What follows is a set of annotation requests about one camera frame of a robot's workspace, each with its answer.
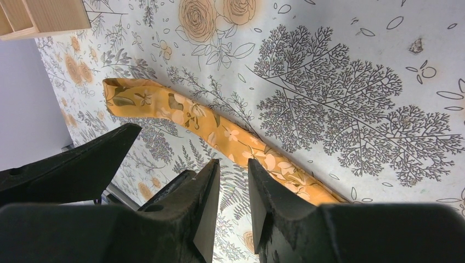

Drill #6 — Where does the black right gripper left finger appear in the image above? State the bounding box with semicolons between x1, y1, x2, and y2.
1;159;220;262

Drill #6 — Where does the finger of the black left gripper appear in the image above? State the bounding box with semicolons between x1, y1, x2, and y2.
138;170;196;213
1;123;141;206

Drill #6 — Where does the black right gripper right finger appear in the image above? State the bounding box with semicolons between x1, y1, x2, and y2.
248;159;464;262

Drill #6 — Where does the yellow patterned tie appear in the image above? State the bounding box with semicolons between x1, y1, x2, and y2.
103;78;344;205

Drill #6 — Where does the wooden compartment tray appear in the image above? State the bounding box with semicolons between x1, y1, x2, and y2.
1;0;90;41

